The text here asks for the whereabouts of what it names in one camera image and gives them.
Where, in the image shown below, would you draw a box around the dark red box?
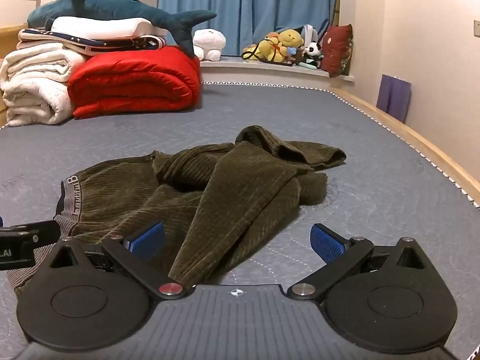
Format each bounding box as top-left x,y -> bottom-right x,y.
320,23 -> 354,78

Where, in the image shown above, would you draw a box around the panda plush toy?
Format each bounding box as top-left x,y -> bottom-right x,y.
303,41 -> 325,65

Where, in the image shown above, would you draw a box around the red folded quilt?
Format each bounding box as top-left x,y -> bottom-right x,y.
67,45 -> 201,120

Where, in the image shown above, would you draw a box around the blue curtain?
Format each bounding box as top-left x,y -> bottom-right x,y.
157,0 -> 341,57

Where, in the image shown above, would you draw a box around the olive corduroy pants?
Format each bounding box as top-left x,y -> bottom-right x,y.
7,125 -> 347,301

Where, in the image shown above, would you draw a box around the wooden bed frame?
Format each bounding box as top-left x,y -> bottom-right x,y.
330,87 -> 480,197

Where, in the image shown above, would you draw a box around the grey quilted mattress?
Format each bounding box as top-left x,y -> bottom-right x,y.
0,82 -> 480,349

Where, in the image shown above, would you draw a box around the blue shark plush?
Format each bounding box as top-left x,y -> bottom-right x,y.
27,0 -> 217,59

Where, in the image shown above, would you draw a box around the white round plush toy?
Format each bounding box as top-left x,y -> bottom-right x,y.
192,29 -> 227,61

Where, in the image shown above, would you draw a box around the white and blue plush toy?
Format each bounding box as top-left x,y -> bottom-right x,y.
300,24 -> 331,46

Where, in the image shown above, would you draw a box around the purple wall patch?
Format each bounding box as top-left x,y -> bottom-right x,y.
376,74 -> 412,124

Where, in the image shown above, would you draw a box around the yellow bear plush toy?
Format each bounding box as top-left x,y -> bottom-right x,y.
277,29 -> 305,58

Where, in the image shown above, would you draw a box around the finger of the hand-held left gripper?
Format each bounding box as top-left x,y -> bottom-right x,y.
0,220 -> 61,242

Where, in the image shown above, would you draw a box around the yellow duck plush toy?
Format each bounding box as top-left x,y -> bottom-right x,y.
243,34 -> 287,63

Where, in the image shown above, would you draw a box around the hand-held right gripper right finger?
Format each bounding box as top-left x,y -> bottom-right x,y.
287,223 -> 426,302

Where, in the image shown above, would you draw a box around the white window sill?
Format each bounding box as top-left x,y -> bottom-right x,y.
199,55 -> 355,85

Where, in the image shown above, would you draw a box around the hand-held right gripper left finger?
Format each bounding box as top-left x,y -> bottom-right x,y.
49,221 -> 194,302

